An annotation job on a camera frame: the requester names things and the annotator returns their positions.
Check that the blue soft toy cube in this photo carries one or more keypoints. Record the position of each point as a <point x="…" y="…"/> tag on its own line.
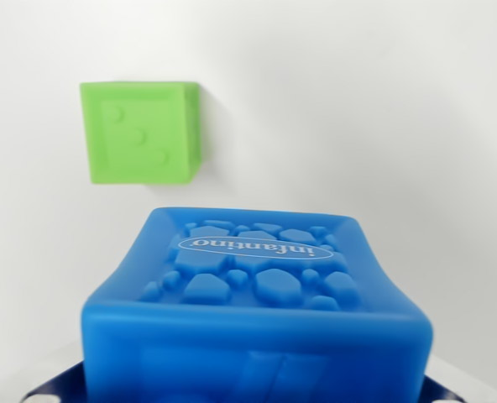
<point x="257" y="319"/>

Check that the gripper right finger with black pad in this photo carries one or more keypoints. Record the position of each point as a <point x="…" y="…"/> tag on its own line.
<point x="446" y="388"/>

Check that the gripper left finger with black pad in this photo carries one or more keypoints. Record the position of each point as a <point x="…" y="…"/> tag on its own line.
<point x="55" y="384"/>

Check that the green soft toy cube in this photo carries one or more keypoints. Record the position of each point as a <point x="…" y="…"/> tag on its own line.
<point x="139" y="134"/>

